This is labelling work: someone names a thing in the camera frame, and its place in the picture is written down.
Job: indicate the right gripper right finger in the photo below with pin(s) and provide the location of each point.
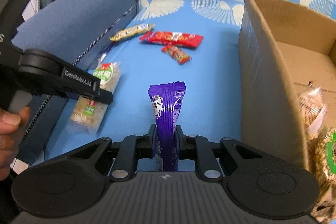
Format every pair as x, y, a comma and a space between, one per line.
198, 149

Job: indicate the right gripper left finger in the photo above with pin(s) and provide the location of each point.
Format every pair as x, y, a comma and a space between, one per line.
127, 153

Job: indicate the purple chocolate bar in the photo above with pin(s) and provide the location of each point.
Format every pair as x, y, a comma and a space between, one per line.
166, 100

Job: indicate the small red nut bar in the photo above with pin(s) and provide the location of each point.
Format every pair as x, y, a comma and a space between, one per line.
177, 54

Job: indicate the yellow chocolate bar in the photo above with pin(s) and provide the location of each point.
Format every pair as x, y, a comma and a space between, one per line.
131, 32

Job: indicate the red peanut snack packet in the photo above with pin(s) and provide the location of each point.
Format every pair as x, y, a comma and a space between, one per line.
178, 39

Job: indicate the clear bag of biscuits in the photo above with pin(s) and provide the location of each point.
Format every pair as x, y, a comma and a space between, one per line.
313, 110

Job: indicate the round puffed grain cake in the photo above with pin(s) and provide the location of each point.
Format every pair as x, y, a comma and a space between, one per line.
324, 159

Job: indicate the left hand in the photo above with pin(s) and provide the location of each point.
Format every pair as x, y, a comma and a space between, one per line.
12, 131

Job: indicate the open cardboard box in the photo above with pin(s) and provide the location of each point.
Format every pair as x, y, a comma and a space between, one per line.
283, 46

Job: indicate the blue fan-patterned cloth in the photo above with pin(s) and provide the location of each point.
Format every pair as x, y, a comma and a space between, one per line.
212, 104

